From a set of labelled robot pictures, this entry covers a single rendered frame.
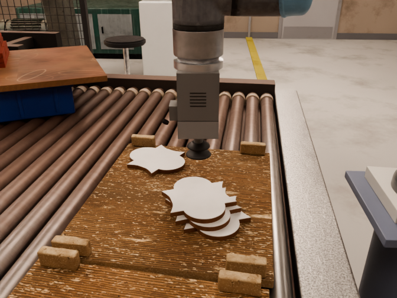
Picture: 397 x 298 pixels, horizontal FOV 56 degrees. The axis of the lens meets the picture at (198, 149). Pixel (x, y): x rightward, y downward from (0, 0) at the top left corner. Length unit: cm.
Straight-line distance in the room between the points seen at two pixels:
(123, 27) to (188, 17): 549
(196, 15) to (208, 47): 5
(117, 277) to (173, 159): 35
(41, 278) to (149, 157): 37
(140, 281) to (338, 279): 29
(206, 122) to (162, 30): 413
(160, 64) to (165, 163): 397
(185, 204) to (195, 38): 28
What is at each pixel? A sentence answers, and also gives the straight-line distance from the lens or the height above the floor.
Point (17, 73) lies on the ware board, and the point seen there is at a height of 104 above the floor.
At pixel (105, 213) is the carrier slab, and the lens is 71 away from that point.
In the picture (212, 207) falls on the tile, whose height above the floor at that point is 97.
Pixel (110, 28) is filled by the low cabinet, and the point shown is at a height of 46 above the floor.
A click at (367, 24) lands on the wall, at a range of 834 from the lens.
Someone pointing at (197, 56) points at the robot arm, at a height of 122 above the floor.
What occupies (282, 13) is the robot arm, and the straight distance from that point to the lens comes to 56.
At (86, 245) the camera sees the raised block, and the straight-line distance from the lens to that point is 61.
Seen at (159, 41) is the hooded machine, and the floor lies 51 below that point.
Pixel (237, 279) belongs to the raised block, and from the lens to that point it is 53.
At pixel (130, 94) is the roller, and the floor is 92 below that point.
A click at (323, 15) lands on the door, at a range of 802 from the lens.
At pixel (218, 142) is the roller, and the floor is 91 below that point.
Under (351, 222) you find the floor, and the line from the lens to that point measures 238.
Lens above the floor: 134
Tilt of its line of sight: 26 degrees down
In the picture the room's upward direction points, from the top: straight up
